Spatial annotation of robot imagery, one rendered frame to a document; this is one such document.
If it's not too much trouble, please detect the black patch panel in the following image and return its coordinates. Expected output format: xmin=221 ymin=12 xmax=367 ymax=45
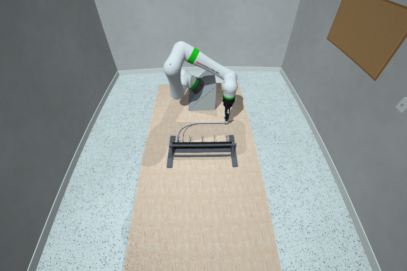
xmin=167 ymin=135 xmax=238 ymax=168

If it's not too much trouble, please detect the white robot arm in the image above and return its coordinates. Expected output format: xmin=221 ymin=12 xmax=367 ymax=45
xmin=163 ymin=41 xmax=238 ymax=105

